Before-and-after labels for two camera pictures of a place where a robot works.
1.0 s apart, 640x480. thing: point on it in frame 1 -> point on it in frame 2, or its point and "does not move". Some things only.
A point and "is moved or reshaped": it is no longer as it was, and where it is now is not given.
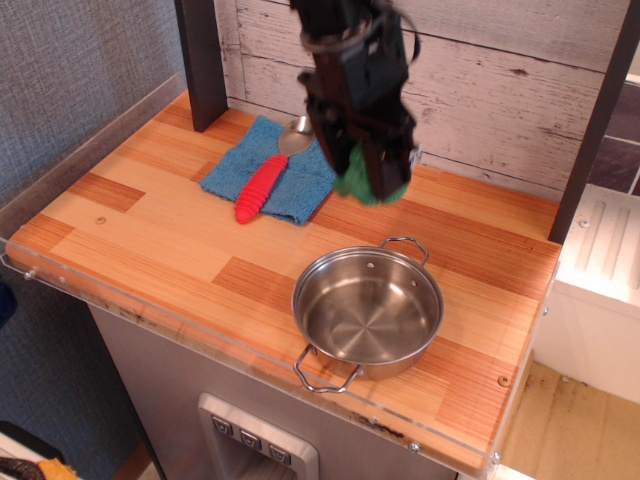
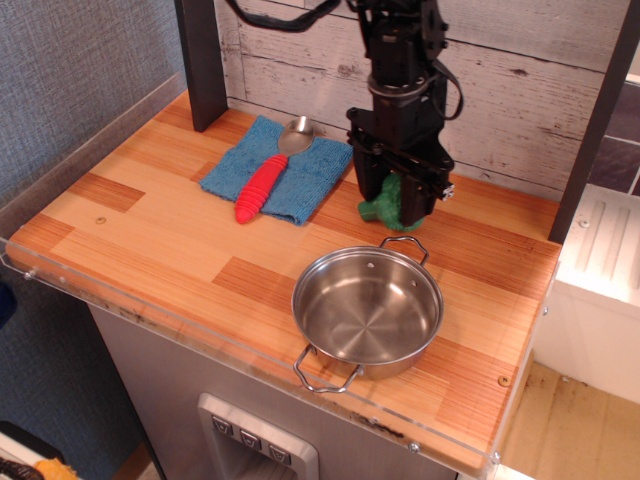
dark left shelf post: x=203 y=61 does not move
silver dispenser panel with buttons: x=245 y=446 does not move
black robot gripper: x=358 y=87 -> x=404 y=132
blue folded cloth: x=302 y=188 does not move
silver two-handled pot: x=372 y=309 does not move
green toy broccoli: x=356 y=184 is moved or reshaped
